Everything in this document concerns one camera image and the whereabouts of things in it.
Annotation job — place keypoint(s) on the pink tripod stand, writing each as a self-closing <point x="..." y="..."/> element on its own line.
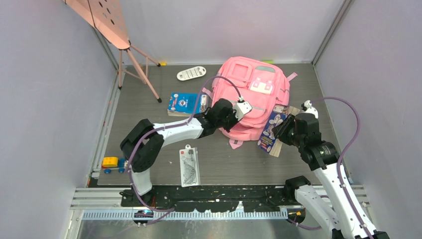
<point x="106" y="17"/>

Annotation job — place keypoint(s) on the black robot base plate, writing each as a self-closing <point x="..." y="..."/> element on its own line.
<point x="219" y="198"/>

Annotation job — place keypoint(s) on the yellow blue toy car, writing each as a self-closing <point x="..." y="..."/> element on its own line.
<point x="111" y="164"/>

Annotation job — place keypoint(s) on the white oval tag card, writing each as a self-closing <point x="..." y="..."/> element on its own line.
<point x="191" y="73"/>

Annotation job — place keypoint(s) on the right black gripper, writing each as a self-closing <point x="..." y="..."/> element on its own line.
<point x="280" y="131"/>

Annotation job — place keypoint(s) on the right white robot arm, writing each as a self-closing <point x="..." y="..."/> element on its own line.
<point x="341" y="218"/>

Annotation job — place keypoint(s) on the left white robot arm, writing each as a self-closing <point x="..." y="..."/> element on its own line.
<point x="143" y="144"/>

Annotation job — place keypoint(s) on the pink student backpack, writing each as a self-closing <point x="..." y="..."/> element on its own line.
<point x="261" y="84"/>

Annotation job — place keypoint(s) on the light blue paperback book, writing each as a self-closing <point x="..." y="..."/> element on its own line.
<point x="182" y="104"/>

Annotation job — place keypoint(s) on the clear plastic stationery pack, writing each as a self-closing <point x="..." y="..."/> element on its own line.
<point x="189" y="166"/>

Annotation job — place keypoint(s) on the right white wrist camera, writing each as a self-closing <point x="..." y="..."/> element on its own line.
<point x="308" y="108"/>

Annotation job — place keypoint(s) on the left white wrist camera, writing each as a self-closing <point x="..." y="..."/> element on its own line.
<point x="241" y="109"/>

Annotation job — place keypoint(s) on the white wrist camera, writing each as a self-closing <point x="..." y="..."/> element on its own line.
<point x="241" y="109"/>
<point x="308" y="108"/>

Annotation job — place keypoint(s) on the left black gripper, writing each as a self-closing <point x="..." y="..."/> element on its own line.
<point x="234" y="121"/>

